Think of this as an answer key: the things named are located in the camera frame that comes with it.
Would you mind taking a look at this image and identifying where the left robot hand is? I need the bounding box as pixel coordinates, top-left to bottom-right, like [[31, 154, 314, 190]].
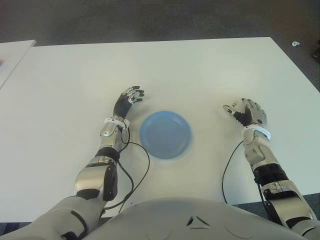
[[112, 85, 145, 121]]

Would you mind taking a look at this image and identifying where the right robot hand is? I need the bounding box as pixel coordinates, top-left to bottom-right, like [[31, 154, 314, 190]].
[[222, 98, 268, 127]]

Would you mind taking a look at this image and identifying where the blue plate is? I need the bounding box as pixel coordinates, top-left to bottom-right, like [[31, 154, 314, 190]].
[[138, 110, 194, 161]]

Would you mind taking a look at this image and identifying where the person leg with dark shoe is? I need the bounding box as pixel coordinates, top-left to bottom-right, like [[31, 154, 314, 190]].
[[310, 37, 320, 60]]

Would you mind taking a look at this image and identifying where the neighbouring white table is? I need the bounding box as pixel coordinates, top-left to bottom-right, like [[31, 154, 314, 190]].
[[0, 39, 36, 90]]

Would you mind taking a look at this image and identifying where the grey robot torso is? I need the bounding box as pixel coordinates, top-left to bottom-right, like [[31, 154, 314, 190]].
[[86, 196, 310, 240]]

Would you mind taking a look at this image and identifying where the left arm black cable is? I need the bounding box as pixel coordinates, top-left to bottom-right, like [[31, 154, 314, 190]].
[[103, 126, 151, 210]]

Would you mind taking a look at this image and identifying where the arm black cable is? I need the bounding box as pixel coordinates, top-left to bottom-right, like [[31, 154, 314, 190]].
[[221, 140, 245, 204], [103, 126, 151, 210]]

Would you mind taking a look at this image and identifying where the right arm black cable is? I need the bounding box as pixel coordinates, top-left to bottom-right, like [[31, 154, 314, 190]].
[[221, 140, 245, 204]]

